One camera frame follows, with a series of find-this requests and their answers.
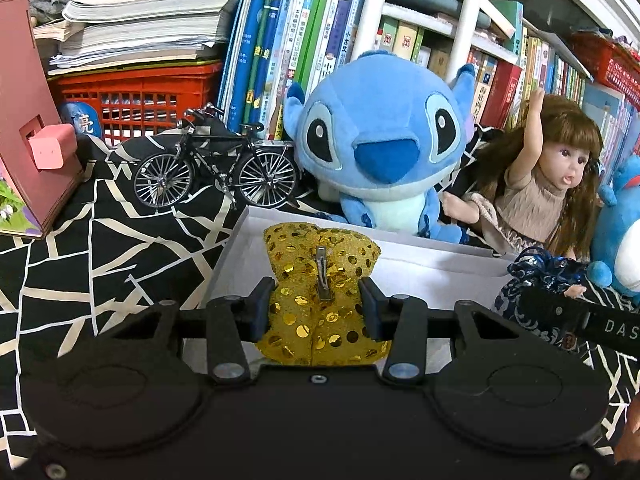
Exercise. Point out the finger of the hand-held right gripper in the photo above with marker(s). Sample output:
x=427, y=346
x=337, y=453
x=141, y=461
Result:
x=550, y=310

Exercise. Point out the black model bicycle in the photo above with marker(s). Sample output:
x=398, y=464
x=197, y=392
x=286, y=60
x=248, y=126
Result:
x=215, y=155

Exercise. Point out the blue alien plush toy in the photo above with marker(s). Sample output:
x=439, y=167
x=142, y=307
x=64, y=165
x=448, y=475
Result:
x=380, y=125

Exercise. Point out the white cardboard box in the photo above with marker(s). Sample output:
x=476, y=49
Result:
x=430, y=280

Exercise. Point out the white pipe frame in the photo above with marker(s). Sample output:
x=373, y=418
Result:
x=472, y=20

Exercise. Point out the stack of lying books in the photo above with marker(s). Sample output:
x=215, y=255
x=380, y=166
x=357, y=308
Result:
x=150, y=25

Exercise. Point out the gold sequin bow clip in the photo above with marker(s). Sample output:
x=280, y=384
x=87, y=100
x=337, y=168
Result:
x=300, y=260

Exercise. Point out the pink triangular house model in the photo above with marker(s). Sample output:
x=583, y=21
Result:
x=30, y=125

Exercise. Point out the red basket with books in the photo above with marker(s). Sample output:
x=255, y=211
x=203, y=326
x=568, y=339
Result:
x=610, y=70

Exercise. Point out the black patterned blanket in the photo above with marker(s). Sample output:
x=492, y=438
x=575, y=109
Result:
x=125, y=240

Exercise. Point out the blue round tag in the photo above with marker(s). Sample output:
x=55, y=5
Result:
x=80, y=121

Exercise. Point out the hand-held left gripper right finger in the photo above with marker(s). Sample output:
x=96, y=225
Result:
x=371, y=307

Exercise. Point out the blue round plush toy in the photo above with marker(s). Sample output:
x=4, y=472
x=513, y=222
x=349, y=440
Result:
x=620, y=230

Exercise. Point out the row of standing books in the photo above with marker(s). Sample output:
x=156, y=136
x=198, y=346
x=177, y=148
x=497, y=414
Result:
x=280, y=45

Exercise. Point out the long-haired baby doll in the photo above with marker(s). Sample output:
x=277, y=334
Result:
x=540, y=200

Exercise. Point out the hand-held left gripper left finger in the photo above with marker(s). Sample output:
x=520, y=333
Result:
x=262, y=307

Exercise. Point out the red plastic basket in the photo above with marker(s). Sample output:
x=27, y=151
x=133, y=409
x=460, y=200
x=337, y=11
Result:
x=130, y=95

